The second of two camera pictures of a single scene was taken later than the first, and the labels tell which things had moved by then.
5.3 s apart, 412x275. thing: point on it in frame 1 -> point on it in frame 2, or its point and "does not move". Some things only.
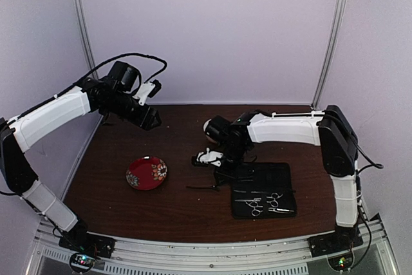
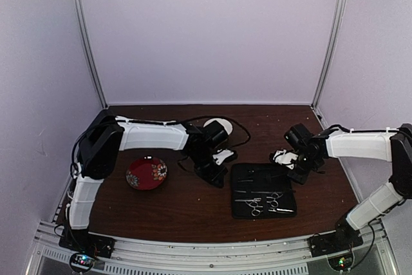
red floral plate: (146, 174) does not move
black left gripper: (144, 120) -> (213, 178)
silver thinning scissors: (253, 203) does not move
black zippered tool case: (264, 190) does not move
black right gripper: (221, 174) -> (300, 178)
